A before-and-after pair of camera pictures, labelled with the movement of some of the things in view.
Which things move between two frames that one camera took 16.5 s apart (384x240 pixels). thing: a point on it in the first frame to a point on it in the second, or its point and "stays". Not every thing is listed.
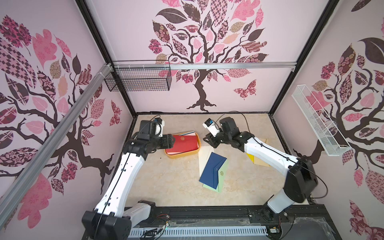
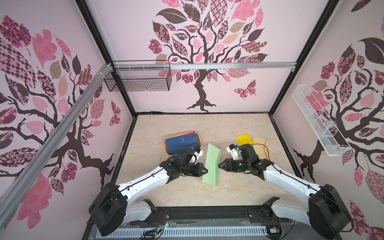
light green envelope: [222, 177] to [211, 163]
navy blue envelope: [210, 175] to [176, 145]
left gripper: [166, 141] to [197, 166]
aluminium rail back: [206, 65] stays
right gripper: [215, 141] to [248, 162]
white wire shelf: [329, 138] stays
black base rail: [313, 221] stays
